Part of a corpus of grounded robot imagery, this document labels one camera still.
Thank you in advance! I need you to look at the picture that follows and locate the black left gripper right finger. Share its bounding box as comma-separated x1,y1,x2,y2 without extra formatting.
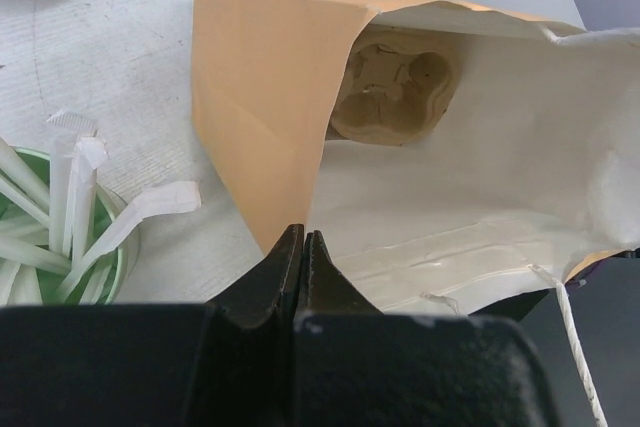
294,232,560,426

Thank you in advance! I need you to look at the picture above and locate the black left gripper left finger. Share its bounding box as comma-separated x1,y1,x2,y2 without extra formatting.
1,225,304,426

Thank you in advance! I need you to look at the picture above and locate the brown paper bag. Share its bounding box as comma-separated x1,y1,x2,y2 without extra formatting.
191,0,639,426

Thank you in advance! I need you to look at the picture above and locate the brown pulp cup carrier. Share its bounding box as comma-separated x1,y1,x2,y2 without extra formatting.
329,27,461,146

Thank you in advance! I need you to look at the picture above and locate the white wrapped straw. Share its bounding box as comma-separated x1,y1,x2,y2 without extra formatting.
71,136,109,267
56,181,201,299
46,110,98,257
0,235,71,275
1,139,50,212

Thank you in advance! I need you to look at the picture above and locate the green straw holder cup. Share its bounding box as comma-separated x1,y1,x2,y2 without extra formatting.
0,145,142,306

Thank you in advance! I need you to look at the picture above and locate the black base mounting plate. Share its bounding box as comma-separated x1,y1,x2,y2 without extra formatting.
520,258,639,426

